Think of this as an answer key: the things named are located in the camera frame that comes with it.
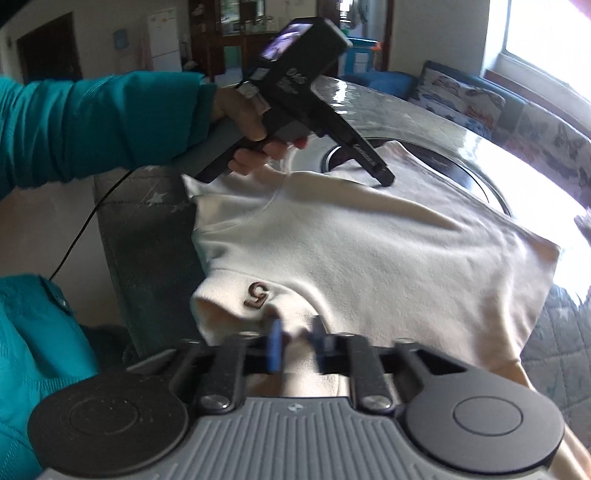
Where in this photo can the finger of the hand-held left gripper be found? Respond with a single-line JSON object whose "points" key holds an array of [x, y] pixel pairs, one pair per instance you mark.
{"points": [[385, 177]]}

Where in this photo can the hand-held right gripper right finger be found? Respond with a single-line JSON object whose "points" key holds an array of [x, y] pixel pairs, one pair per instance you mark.
{"points": [[318, 337]]}

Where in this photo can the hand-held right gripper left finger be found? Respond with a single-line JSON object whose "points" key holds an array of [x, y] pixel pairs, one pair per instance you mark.
{"points": [[275, 346]]}

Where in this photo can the cream long-sleeved top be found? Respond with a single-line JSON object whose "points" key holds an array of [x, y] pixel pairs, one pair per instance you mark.
{"points": [[369, 258]]}

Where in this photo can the person's left forearm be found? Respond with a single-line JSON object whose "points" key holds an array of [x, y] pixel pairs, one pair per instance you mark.
{"points": [[92, 124]]}

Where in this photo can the person's left hand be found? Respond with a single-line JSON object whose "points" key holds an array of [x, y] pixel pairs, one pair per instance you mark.
{"points": [[240, 115]]}

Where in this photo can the blue and white cabinet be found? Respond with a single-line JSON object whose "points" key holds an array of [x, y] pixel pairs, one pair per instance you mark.
{"points": [[362, 55]]}

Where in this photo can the round black induction cooktop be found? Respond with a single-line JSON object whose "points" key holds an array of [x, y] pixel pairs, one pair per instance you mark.
{"points": [[466, 177]]}

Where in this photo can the blue sofa bench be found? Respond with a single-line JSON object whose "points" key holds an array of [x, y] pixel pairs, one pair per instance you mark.
{"points": [[383, 83]]}

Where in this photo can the dark wooden cabinet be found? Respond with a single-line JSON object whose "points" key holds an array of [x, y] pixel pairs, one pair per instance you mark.
{"points": [[207, 50]]}

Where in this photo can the white refrigerator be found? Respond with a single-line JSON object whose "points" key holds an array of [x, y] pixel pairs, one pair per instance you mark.
{"points": [[161, 41]]}

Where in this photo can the grey quilted star table cover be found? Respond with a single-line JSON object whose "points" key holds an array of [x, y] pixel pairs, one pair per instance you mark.
{"points": [[138, 240]]}

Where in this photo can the window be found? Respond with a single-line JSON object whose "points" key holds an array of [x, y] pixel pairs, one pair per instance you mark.
{"points": [[545, 37]]}

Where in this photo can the person's teal jacket torso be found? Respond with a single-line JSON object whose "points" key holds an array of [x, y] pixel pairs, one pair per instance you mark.
{"points": [[37, 369]]}

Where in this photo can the dark wooden door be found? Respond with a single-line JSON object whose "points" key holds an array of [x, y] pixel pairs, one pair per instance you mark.
{"points": [[46, 50]]}

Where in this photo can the small blue wall hanging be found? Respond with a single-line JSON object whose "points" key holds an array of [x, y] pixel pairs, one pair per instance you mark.
{"points": [[121, 39]]}

